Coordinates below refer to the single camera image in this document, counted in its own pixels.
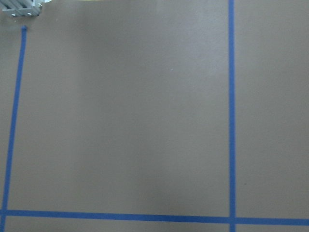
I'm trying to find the grey metal frame bracket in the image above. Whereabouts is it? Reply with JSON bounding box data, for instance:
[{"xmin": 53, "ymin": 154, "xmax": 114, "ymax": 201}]
[{"xmin": 0, "ymin": 0, "xmax": 51, "ymax": 17}]

